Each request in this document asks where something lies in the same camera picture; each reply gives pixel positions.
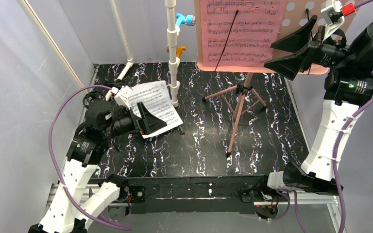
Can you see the pink sheet music page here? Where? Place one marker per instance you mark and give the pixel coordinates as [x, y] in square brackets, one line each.
[239, 33]

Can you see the pink music stand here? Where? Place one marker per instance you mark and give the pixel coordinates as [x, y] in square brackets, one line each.
[297, 14]

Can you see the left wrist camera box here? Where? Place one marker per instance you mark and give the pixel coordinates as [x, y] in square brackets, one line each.
[121, 96]

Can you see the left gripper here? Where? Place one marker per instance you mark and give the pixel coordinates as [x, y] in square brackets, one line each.
[138, 121]

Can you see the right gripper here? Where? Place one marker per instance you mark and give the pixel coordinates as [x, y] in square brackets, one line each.
[313, 49]

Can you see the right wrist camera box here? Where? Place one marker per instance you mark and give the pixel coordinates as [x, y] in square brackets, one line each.
[334, 14]

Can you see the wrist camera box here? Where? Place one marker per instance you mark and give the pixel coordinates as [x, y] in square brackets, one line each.
[334, 14]
[121, 96]

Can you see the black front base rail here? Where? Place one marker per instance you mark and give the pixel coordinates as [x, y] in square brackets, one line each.
[241, 194]

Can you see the orange clip on pipe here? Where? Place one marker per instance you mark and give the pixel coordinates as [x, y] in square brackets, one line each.
[179, 50]

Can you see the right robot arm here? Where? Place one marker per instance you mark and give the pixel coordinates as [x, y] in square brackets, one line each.
[348, 87]

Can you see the white sheet music page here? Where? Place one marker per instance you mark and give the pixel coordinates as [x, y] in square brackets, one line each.
[155, 97]
[170, 125]

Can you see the blue clip on pipe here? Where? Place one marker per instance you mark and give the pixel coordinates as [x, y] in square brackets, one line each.
[181, 19]

